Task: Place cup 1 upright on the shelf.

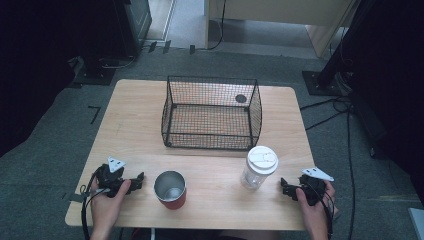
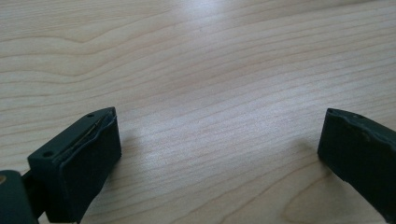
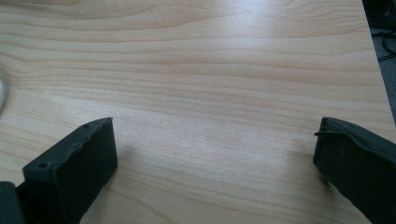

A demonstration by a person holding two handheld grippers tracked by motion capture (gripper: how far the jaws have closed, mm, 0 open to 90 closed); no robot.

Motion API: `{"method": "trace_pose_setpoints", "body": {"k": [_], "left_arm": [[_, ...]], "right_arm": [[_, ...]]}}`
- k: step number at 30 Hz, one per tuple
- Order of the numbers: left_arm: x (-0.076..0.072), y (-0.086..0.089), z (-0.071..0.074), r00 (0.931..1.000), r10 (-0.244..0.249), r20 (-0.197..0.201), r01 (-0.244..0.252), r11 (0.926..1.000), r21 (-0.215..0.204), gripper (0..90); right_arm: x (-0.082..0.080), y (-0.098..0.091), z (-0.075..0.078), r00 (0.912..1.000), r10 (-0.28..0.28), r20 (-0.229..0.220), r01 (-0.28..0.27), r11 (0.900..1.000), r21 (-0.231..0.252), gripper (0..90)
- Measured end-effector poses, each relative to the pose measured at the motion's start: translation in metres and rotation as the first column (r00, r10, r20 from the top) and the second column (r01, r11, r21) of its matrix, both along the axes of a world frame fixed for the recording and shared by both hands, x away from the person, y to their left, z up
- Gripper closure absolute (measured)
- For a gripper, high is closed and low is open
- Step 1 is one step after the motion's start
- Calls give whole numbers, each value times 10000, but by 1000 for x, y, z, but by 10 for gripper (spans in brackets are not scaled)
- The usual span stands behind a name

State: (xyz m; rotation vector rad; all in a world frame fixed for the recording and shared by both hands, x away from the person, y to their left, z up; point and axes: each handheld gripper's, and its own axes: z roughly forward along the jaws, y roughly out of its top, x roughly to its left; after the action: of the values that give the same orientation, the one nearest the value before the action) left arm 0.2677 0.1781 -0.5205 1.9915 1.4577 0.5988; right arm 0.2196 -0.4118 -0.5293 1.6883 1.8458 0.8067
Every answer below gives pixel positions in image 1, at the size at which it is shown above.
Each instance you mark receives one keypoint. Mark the person's left hand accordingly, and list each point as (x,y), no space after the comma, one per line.
(103,210)

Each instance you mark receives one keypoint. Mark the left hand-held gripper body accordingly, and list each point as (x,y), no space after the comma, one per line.
(108,178)

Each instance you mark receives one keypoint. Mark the grey tape piece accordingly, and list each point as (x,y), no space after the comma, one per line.
(76,197)

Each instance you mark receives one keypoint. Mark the black cabinet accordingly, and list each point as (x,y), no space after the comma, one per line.
(131,26)

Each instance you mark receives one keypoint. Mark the clear bottle with white lid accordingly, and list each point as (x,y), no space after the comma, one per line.
(261,161)

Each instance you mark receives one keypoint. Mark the person's right hand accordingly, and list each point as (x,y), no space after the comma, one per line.
(316,215)

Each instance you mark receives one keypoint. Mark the black flat stand base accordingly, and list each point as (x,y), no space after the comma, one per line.
(95,76)

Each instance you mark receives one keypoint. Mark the white flat object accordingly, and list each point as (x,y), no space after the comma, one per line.
(417,223)

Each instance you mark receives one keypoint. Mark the beige wooden furniture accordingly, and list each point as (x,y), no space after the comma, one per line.
(283,10)

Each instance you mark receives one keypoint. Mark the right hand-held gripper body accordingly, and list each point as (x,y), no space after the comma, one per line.
(313,190)

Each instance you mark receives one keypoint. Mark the black metal stand with base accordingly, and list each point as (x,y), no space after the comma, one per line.
(328,76)

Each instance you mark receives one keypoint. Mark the black round disc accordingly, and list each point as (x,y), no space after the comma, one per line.
(240,98)

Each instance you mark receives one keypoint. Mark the red metal cup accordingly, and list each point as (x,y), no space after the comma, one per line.
(173,201)

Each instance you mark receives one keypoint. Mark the short black floor tape strip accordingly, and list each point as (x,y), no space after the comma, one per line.
(192,49)
(166,46)
(152,46)

